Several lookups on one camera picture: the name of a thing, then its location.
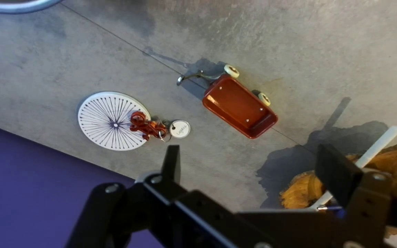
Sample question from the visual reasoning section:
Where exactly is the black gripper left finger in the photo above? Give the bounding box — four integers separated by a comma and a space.
160, 143, 183, 186

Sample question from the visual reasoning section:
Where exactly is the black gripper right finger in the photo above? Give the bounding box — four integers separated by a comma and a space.
315, 143, 365, 209

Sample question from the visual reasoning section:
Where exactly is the red toy cart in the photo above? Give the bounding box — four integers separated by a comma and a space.
175, 63, 280, 140

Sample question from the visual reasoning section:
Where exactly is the wooden spoon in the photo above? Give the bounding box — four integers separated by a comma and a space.
307, 125, 397, 212

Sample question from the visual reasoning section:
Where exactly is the brown wooden slab tray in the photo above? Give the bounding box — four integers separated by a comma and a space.
278, 140, 397, 240

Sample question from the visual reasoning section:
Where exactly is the grey metal bowl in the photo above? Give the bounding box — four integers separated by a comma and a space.
0, 0, 63, 15

